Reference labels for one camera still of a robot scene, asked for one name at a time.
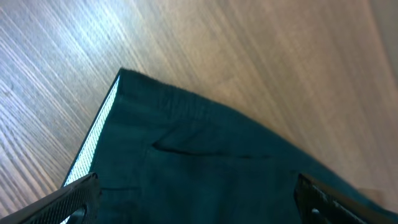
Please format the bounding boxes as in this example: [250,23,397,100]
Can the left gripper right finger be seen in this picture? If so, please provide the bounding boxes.
[294,174,395,224]

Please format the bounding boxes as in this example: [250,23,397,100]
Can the black shorts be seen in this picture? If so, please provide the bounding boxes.
[65,69,382,223]

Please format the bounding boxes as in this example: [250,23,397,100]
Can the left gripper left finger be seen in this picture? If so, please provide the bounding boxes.
[1,172,101,224]

